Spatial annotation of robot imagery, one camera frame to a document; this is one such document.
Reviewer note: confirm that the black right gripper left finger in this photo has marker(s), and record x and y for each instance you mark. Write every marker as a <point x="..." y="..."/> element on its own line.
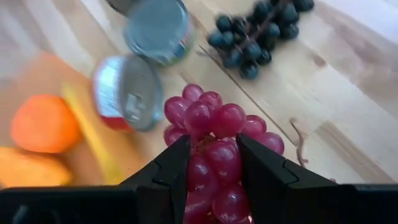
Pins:
<point x="93" y="205"/>

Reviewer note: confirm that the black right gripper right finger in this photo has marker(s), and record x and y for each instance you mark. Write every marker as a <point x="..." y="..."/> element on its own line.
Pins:
<point x="311" y="205"/>

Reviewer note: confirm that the yellow banana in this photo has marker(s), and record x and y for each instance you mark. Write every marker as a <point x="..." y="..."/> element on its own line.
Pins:
<point x="93" y="133"/>

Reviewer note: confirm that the orange fruit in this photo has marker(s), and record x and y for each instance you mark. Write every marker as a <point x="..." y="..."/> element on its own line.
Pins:
<point x="45" y="124"/>

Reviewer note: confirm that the red labelled can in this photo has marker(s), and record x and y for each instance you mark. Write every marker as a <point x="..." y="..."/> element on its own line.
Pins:
<point x="130" y="93"/>

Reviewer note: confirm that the purple-red grape bunch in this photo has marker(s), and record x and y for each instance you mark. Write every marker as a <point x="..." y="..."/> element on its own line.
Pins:
<point x="228" y="119"/>

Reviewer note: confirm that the black grape bunch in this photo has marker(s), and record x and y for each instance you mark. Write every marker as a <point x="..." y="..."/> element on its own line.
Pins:
<point x="252" y="49"/>

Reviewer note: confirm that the can with silver lid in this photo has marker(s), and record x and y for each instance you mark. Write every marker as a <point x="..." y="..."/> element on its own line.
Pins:
<point x="155" y="31"/>

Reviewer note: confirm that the orange translucent plastic tray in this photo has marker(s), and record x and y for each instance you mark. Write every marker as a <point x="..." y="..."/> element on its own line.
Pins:
<point x="40" y="74"/>

